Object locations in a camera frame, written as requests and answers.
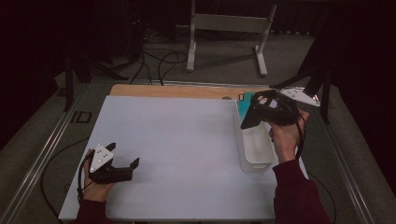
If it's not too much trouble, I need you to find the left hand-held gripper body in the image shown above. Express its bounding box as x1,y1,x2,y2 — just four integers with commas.
88,143,134,185

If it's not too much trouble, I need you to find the thin black floor cable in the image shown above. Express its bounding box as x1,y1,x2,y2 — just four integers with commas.
307,171,338,217
39,136,92,220

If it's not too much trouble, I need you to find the black floor bracket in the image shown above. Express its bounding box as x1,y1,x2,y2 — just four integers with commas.
70,110,93,124

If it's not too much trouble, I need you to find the person's left hand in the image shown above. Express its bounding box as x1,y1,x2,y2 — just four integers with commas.
81,148,116,203

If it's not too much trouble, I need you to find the hand-held gripper cable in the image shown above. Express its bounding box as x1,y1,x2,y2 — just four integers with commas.
76,154,95,202
293,112,308,161

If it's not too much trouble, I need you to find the black floor cables bundle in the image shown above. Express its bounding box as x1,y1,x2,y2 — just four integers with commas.
128,29,189,87

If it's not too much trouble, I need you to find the black tripod stand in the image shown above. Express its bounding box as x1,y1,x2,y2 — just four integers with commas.
63,46,129,112

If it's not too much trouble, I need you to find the person's right hand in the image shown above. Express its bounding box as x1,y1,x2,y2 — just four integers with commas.
267,108,310,164

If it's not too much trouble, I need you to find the white plastic bin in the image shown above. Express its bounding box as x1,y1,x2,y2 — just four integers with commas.
233,92,276,174

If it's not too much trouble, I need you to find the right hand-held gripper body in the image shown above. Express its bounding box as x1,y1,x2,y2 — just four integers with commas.
262,87,321,127

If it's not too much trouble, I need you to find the left hand-held gripper cable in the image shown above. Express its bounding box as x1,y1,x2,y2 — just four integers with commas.
76,154,95,202

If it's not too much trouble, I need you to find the black angled stand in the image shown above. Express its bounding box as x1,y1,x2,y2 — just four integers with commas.
269,17,333,125

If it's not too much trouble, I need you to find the aluminium floor rail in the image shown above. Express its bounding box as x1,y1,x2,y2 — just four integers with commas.
316,90,376,224
0,83,90,224

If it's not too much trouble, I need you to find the white metal desk frame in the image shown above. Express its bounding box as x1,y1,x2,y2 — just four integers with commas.
185,0,278,77

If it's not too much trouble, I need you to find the iridescent phone case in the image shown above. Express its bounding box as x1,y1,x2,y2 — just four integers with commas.
236,91,257,117

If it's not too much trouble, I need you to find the right hand-held gripper cable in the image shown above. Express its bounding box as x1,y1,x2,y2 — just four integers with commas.
293,112,308,161

